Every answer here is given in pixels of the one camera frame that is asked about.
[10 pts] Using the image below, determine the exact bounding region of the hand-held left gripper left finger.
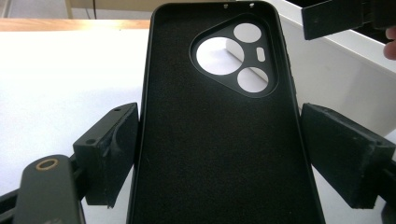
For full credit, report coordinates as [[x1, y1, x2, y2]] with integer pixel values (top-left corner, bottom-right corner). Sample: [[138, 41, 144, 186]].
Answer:
[[73, 102, 139, 209]]

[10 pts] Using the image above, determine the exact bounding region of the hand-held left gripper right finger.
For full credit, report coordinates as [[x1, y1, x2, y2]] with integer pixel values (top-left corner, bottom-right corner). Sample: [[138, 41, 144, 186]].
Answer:
[[300, 102, 396, 209]]

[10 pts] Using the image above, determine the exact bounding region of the black phone case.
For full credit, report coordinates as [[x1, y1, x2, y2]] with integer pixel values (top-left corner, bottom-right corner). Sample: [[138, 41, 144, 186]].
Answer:
[[125, 0, 326, 224]]

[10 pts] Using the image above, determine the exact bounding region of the wooden table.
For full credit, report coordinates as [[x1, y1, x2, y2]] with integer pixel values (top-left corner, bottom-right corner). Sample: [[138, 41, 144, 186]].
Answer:
[[0, 18, 151, 32]]

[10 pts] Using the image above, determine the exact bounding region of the beige wooden furniture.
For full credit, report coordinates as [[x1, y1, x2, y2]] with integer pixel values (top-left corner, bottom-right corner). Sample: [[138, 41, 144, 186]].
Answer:
[[64, 0, 225, 20]]

